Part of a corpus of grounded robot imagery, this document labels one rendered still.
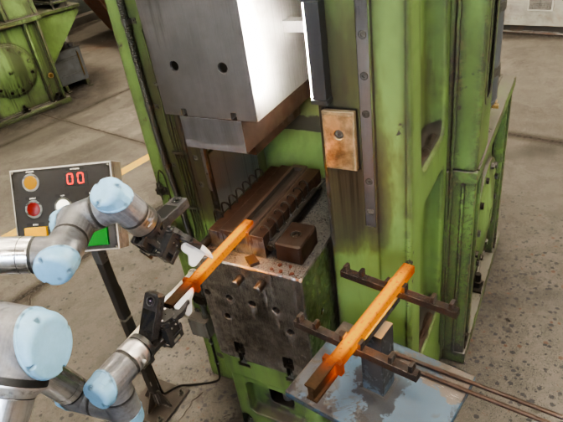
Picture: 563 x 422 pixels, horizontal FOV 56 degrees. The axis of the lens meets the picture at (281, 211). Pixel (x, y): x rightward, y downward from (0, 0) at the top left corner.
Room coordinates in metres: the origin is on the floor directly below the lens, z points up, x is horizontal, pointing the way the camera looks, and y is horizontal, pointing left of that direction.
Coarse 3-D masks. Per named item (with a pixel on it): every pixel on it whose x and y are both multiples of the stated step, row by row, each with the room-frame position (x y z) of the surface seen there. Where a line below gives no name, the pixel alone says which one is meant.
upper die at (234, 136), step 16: (288, 96) 1.50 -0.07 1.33; (304, 96) 1.59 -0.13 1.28; (272, 112) 1.41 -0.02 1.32; (288, 112) 1.49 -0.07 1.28; (192, 128) 1.37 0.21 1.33; (208, 128) 1.34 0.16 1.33; (224, 128) 1.31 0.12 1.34; (240, 128) 1.28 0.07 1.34; (256, 128) 1.33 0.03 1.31; (272, 128) 1.40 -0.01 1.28; (192, 144) 1.37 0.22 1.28; (208, 144) 1.34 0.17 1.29; (224, 144) 1.31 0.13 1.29; (240, 144) 1.29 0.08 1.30; (256, 144) 1.32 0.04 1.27
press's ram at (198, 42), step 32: (160, 0) 1.37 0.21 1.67; (192, 0) 1.32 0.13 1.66; (224, 0) 1.27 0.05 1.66; (256, 0) 1.32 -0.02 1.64; (288, 0) 1.45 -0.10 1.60; (160, 32) 1.38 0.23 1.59; (192, 32) 1.33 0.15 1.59; (224, 32) 1.28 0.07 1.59; (256, 32) 1.30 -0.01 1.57; (288, 32) 1.40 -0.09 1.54; (160, 64) 1.39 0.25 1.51; (192, 64) 1.34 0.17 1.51; (224, 64) 1.29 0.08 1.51; (256, 64) 1.28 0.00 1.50; (288, 64) 1.42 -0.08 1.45; (192, 96) 1.35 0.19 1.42; (224, 96) 1.30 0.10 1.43; (256, 96) 1.26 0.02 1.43
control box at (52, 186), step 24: (48, 168) 1.54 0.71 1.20; (72, 168) 1.53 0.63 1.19; (96, 168) 1.52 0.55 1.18; (120, 168) 1.57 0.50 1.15; (24, 192) 1.52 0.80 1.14; (48, 192) 1.51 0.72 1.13; (72, 192) 1.50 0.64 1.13; (24, 216) 1.49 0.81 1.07; (48, 216) 1.47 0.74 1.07; (120, 240) 1.40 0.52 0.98
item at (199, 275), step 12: (240, 228) 1.32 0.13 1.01; (228, 240) 1.26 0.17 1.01; (240, 240) 1.29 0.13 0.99; (216, 252) 1.22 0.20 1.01; (228, 252) 1.23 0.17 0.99; (204, 264) 1.17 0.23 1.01; (216, 264) 1.18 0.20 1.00; (192, 276) 1.12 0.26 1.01; (204, 276) 1.13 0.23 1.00; (180, 288) 1.07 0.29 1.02; (168, 300) 1.03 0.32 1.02
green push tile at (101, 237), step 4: (96, 232) 1.41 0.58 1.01; (100, 232) 1.41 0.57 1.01; (104, 232) 1.41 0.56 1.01; (108, 232) 1.42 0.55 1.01; (92, 236) 1.41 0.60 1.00; (96, 236) 1.41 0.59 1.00; (100, 236) 1.41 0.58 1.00; (104, 236) 1.40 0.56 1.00; (108, 236) 1.41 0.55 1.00; (92, 240) 1.40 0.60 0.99; (96, 240) 1.40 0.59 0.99; (100, 240) 1.40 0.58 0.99; (104, 240) 1.40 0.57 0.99; (108, 240) 1.40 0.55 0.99; (88, 244) 1.40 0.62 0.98; (92, 244) 1.40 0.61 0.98; (96, 244) 1.40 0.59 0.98; (100, 244) 1.39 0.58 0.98; (104, 244) 1.39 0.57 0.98
